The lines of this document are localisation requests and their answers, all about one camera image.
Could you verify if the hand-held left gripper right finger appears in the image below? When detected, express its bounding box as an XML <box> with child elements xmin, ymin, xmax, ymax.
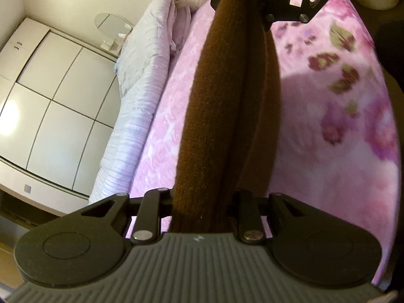
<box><xmin>231</xmin><ymin>188</ymin><xmax>317</xmax><ymax>245</ymax></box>

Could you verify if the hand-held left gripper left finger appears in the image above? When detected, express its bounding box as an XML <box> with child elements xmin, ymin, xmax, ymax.
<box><xmin>81</xmin><ymin>188</ymin><xmax>173</xmax><ymax>245</ymax></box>

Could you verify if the brown knit sweater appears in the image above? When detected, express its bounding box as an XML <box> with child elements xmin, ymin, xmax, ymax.
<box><xmin>170</xmin><ymin>0</ymin><xmax>281</xmax><ymax>233</ymax></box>

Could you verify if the pink floral bed blanket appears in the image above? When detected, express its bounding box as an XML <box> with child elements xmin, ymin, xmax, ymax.
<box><xmin>128</xmin><ymin>0</ymin><xmax>404</xmax><ymax>286</ymax></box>

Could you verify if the grey striped rolled quilt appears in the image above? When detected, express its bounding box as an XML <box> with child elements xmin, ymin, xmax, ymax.
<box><xmin>88</xmin><ymin>0</ymin><xmax>194</xmax><ymax>206</ymax></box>

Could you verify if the cream panelled wardrobe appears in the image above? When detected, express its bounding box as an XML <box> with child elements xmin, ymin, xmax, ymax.
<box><xmin>0</xmin><ymin>17</ymin><xmax>123</xmax><ymax>201</ymax></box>

